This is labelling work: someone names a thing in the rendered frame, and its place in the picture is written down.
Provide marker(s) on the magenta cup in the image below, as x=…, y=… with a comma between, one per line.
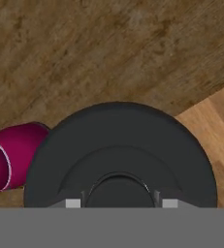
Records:
x=16, y=151

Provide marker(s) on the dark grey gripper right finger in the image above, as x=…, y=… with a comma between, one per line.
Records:
x=167, y=200

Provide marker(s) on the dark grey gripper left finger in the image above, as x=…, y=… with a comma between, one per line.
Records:
x=72, y=201

